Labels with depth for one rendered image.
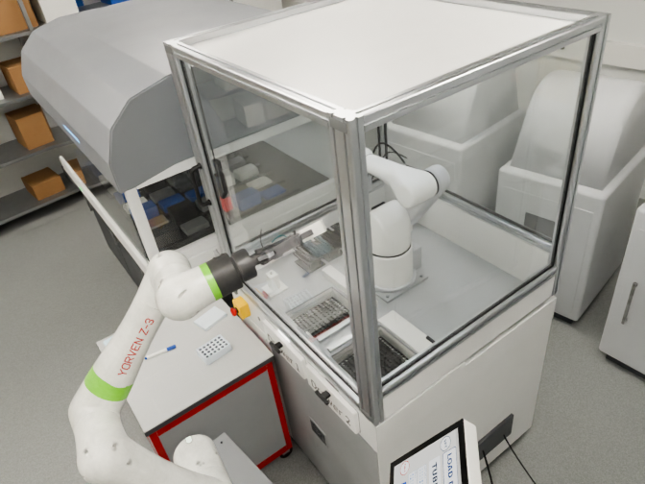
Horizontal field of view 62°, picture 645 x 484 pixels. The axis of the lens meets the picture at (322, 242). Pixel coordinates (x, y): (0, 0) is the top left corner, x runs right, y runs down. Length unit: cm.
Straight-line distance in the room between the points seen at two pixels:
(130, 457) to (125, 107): 142
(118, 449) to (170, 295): 40
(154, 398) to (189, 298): 115
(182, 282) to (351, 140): 49
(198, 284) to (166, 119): 130
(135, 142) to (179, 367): 96
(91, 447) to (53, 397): 230
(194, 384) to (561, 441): 179
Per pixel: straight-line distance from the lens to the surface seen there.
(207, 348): 238
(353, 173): 119
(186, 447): 179
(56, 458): 340
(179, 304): 123
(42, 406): 369
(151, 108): 239
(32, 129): 542
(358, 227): 127
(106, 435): 143
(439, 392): 199
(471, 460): 148
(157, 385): 237
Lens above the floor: 244
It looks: 36 degrees down
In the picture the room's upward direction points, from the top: 8 degrees counter-clockwise
